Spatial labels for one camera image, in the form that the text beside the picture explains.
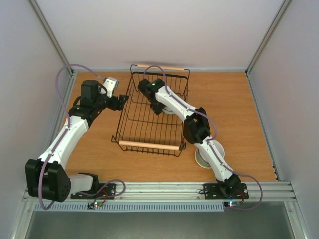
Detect blue patterned white bowl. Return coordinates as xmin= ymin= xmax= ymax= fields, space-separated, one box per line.
xmin=162 ymin=107 xmax=174 ymax=115

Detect plain white bowl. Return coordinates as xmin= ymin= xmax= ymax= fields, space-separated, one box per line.
xmin=195 ymin=140 xmax=226 ymax=167

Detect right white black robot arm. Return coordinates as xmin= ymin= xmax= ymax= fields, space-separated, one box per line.
xmin=138 ymin=79 xmax=241 ymax=198

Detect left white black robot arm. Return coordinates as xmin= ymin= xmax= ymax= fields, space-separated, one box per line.
xmin=25 ymin=77 xmax=128 ymax=202

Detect green bowl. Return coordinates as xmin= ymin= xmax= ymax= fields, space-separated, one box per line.
xmin=195 ymin=149 xmax=211 ymax=169

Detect left circuit board with leds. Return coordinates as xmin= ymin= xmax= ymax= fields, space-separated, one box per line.
xmin=87 ymin=202 xmax=104 ymax=210

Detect circuit board with leds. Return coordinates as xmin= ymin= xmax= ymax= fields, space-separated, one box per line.
xmin=87 ymin=202 xmax=104 ymax=210
xmin=224 ymin=201 xmax=241 ymax=208

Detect right circuit board with leds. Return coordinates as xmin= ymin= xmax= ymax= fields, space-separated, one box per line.
xmin=224 ymin=201 xmax=241 ymax=208

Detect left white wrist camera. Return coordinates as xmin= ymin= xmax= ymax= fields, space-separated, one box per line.
xmin=100 ymin=77 xmax=119 ymax=98

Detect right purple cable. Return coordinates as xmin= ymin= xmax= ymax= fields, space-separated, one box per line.
xmin=143 ymin=65 xmax=263 ymax=211

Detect purple cable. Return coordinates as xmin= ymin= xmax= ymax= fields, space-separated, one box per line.
xmin=143 ymin=65 xmax=263 ymax=211
xmin=39 ymin=64 xmax=105 ymax=210

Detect black wire dish rack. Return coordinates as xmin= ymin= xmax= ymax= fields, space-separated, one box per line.
xmin=111 ymin=64 xmax=186 ymax=157

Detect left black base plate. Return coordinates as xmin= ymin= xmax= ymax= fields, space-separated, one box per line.
xmin=70 ymin=183 xmax=117 ymax=200

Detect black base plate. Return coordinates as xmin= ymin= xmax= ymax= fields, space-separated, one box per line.
xmin=70 ymin=183 xmax=117 ymax=200
xmin=199 ymin=183 xmax=249 ymax=200

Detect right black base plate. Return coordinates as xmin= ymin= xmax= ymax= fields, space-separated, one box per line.
xmin=199 ymin=183 xmax=249 ymax=200

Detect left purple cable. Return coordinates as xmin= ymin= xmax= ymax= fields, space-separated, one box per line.
xmin=39 ymin=64 xmax=105 ymax=210

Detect grey slotted cable duct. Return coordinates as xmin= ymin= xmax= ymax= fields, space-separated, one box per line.
xmin=33 ymin=202 xmax=225 ymax=213

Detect aluminium rail front frame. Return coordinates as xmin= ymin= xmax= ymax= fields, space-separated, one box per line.
xmin=22 ymin=181 xmax=297 ymax=202

